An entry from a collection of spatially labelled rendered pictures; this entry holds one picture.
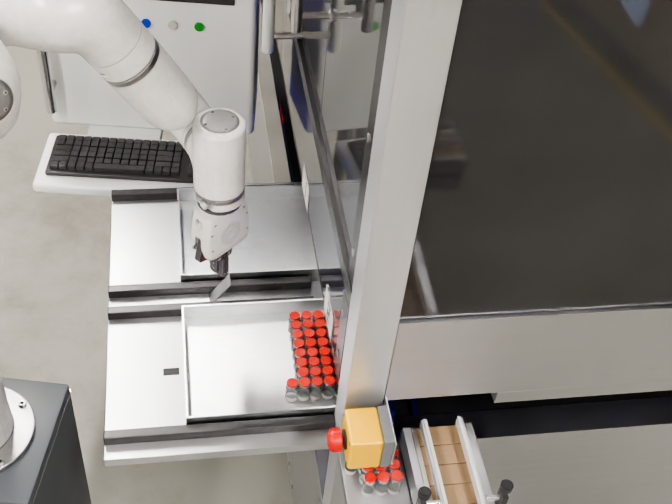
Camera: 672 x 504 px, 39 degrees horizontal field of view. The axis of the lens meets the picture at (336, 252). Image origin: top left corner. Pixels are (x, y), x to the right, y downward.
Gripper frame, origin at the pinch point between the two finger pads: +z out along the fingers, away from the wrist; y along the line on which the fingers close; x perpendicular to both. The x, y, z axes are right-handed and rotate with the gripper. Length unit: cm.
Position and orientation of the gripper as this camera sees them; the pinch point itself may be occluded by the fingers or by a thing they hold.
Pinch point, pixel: (219, 262)
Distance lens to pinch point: 169.9
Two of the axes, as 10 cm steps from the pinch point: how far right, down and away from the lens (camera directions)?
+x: -7.6, -5.0, 4.1
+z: -0.9, 7.0, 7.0
